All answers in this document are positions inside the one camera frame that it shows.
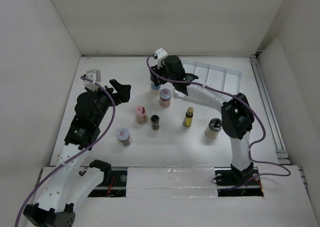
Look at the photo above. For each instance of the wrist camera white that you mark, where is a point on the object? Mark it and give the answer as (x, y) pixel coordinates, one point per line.
(93, 75)
(159, 55)

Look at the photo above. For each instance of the tall jar silver lid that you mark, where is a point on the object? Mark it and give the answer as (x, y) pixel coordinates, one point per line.
(155, 87)

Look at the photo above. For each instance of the small black pepper grinder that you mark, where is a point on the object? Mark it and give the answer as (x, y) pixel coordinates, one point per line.
(155, 122)

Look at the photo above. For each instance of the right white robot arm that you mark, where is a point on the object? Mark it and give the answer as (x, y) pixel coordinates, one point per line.
(236, 116)

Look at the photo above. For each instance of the pink lid spice bottle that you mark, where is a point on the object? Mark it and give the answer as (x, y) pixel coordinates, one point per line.
(141, 115)

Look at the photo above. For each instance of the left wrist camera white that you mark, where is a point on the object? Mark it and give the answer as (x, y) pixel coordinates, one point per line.
(93, 75)

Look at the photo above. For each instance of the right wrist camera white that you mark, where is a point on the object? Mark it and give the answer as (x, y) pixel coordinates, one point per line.
(159, 55)

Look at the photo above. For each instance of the white divided tray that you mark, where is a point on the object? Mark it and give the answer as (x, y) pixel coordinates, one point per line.
(220, 78)

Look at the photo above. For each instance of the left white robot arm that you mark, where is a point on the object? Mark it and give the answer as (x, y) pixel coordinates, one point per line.
(67, 188)

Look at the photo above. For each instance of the dark jar white lid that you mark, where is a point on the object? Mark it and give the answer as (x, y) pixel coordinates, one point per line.
(124, 137)

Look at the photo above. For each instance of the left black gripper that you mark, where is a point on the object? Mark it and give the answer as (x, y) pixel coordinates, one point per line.
(122, 94)

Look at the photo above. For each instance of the yellow bottle cork cap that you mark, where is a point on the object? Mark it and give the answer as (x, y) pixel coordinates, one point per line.
(187, 122)

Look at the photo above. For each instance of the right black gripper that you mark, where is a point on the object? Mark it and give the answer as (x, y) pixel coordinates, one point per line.
(158, 71)

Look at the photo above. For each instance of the jar black lid beige contents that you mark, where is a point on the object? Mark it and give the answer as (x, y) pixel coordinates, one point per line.
(214, 127)

